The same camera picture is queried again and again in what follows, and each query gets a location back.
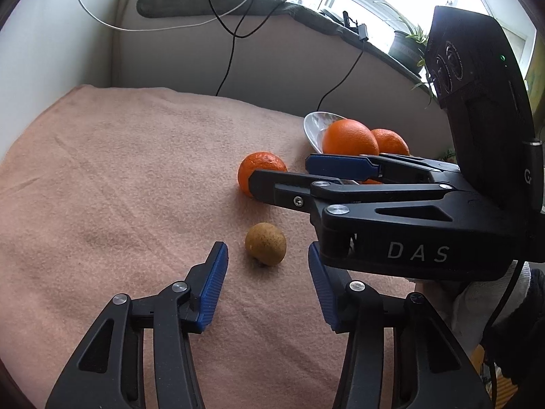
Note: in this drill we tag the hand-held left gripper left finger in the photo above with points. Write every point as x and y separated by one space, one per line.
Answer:
213 294

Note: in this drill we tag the grey windowsill cloth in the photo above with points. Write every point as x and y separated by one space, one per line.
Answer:
179 2

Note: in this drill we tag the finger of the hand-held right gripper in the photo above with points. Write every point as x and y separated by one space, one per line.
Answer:
336 166
276 187

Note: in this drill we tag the person's right forearm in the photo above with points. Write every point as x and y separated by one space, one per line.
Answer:
519 332

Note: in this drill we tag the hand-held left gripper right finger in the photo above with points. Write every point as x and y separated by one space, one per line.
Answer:
325 302

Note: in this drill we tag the small mandarin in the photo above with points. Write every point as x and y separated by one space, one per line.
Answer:
259 164

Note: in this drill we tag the brown longan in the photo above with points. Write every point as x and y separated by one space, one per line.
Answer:
266 243

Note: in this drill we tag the person's right hand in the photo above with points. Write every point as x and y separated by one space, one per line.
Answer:
472 306

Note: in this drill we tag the potted spider plant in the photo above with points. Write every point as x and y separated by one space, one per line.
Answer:
404 49

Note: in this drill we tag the pink blanket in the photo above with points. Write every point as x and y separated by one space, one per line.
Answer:
127 179

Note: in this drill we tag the large orange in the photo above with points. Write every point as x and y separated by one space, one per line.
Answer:
349 138
391 142

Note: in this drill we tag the white floral plate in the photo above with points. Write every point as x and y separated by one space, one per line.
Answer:
315 130

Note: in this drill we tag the black adapter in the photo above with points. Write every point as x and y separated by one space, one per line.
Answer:
349 21

